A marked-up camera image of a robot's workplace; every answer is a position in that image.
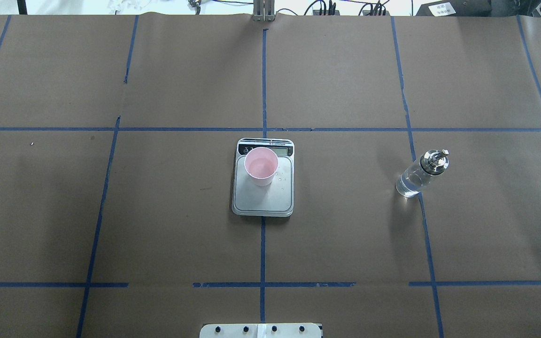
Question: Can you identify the pink plastic cup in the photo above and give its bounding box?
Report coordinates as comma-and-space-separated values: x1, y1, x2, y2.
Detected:
244, 147, 279, 186

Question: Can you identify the clear glass sauce bottle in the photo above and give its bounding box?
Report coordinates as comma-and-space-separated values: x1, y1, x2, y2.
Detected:
395, 149, 449, 198

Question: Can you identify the silver digital kitchen scale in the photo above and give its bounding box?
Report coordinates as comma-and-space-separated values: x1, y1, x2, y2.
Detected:
232, 138, 295, 217

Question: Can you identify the white mounting pillar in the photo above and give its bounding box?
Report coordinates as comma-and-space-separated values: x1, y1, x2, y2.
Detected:
199, 323, 324, 338

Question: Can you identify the aluminium frame post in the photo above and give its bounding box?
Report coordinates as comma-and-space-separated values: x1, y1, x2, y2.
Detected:
252, 0, 276, 22

